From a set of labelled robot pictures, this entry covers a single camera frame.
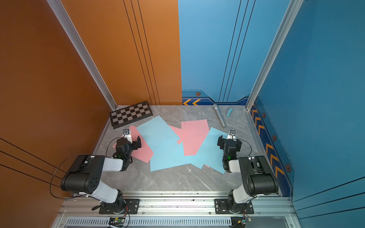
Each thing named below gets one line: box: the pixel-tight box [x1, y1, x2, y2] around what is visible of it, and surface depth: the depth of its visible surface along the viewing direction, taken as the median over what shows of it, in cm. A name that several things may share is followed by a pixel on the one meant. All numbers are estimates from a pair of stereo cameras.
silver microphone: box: [212, 103, 227, 128], surface depth 114 cm
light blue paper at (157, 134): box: [136, 114, 181, 154], surface depth 107 cm
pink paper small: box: [168, 124, 183, 145], surface depth 107 cm
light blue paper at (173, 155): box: [150, 139, 205, 172], surface depth 93 cm
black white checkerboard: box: [109, 100, 154, 130], surface depth 114 cm
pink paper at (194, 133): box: [180, 119, 210, 156], surface depth 108 cm
